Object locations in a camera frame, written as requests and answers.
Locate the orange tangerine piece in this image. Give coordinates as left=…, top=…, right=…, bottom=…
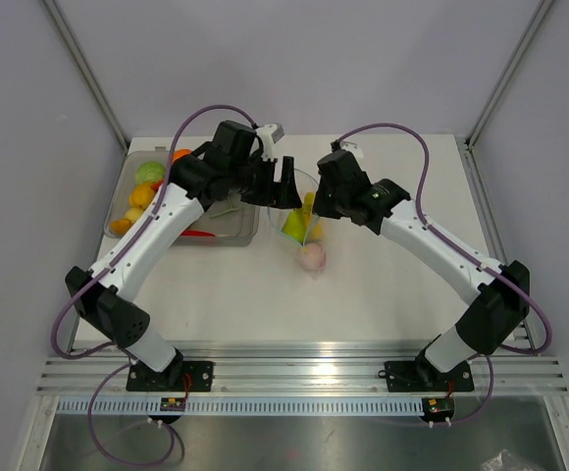
left=109, top=218, right=133, bottom=236

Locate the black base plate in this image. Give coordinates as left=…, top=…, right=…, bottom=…
left=126, top=360, right=215, bottom=393
left=377, top=360, right=475, bottom=393

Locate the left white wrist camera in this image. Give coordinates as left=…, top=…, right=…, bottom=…
left=255, top=123, right=285, bottom=162

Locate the yellow pear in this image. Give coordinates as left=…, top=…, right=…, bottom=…
left=124, top=207, right=143, bottom=225

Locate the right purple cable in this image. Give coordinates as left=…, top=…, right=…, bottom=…
left=331, top=122, right=553, bottom=427

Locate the clear plastic food bin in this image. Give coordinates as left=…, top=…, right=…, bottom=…
left=104, top=147, right=259, bottom=246

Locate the red chili pepper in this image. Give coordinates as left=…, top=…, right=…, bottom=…
left=181, top=230, right=216, bottom=237

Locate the orange fruit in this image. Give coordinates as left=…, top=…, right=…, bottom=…
left=173, top=149, right=191, bottom=161

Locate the left aluminium frame post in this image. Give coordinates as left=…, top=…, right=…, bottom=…
left=40, top=0, right=130, bottom=154

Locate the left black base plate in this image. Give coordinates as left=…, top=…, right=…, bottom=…
left=126, top=360, right=215, bottom=393

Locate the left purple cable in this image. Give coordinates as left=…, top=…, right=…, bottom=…
left=51, top=104, right=259, bottom=467

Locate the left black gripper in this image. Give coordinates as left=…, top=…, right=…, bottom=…
left=227, top=152, right=299, bottom=208

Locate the crumpled plastic bag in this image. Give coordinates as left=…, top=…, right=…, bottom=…
left=479, top=449, right=543, bottom=471

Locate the aluminium mounting rail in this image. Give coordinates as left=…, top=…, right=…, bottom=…
left=36, top=341, right=569, bottom=396

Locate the pink peach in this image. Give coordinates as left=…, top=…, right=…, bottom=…
left=298, top=242, right=327, bottom=271

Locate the green apple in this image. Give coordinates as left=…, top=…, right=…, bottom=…
left=282, top=209, right=307, bottom=242

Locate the white slotted cable duct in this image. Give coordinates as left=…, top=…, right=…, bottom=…
left=57, top=396, right=424, bottom=417

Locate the yellow lemon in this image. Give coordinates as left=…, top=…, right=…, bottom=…
left=129, top=183, right=156, bottom=210

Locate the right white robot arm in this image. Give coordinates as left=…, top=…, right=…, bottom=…
left=313, top=150, right=529, bottom=390

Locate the green stem piece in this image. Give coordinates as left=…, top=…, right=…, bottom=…
left=209, top=206, right=241, bottom=220

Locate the purple cable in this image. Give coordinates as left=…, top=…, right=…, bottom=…
left=51, top=104, right=259, bottom=467
left=331, top=122, right=553, bottom=427

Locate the clear zip top bag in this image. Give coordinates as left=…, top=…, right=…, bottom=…
left=267, top=169, right=330, bottom=280

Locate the green cabbage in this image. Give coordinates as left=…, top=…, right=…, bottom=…
left=134, top=161, right=166, bottom=185

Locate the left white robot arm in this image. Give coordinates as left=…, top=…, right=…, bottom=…
left=66, top=120, right=302, bottom=391

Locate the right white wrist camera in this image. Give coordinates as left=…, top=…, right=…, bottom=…
left=339, top=140, right=364, bottom=159

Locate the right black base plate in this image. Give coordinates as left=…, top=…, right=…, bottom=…
left=377, top=360, right=475, bottom=393

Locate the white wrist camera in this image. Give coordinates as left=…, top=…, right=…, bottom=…
left=339, top=140, right=364, bottom=159
left=255, top=123, right=285, bottom=162

